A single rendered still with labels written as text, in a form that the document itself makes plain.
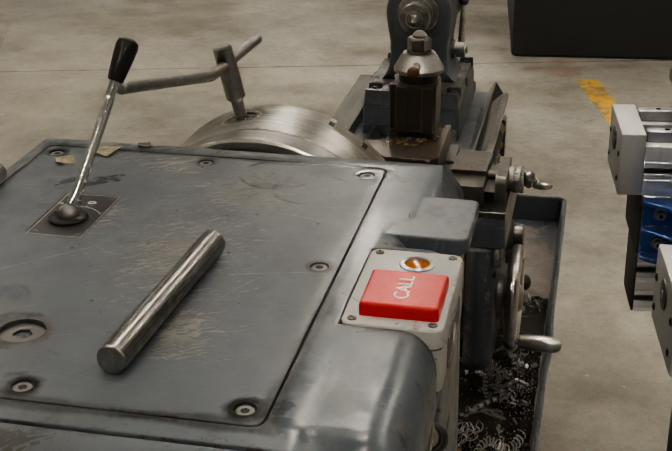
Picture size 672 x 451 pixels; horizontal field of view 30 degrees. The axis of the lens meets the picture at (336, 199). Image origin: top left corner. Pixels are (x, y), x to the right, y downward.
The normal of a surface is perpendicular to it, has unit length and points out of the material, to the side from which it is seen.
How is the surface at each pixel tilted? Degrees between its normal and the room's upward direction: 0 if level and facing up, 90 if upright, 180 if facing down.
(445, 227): 0
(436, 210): 0
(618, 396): 0
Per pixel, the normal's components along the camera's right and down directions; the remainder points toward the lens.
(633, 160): -0.10, 0.38
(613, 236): 0.00, -0.92
